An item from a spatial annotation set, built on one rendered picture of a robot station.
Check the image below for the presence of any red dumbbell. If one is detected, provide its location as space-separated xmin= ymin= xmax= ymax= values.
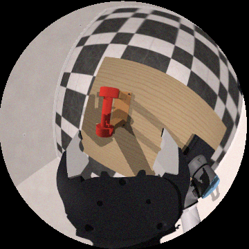
xmin=96 ymin=86 xmax=119 ymax=138

